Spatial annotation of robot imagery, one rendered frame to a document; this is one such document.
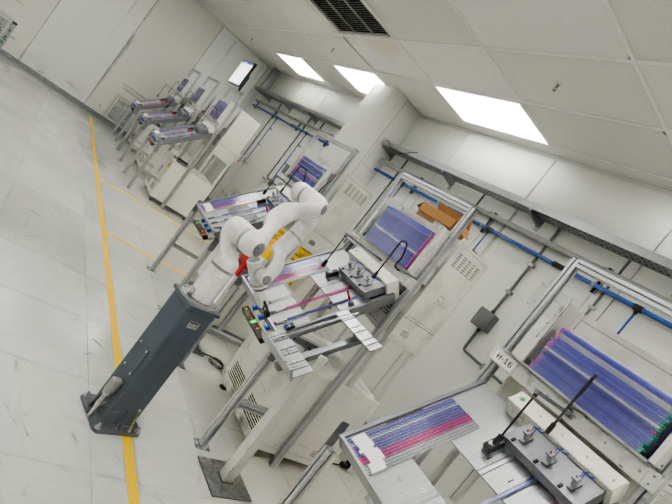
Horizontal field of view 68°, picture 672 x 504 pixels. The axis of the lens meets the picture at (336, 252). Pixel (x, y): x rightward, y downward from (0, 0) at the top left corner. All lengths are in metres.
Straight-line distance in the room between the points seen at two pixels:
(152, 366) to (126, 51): 8.97
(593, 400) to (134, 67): 10.03
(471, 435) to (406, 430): 0.25
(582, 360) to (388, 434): 0.80
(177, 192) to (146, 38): 4.48
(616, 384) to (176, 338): 1.78
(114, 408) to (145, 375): 0.20
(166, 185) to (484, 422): 5.71
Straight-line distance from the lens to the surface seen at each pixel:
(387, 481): 1.96
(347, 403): 3.14
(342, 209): 4.17
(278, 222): 2.32
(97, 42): 10.88
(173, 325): 2.32
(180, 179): 7.08
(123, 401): 2.51
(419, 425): 2.13
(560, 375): 2.18
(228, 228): 2.29
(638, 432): 2.05
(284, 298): 2.92
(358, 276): 2.91
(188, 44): 11.04
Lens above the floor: 1.41
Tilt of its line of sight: 4 degrees down
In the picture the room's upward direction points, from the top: 38 degrees clockwise
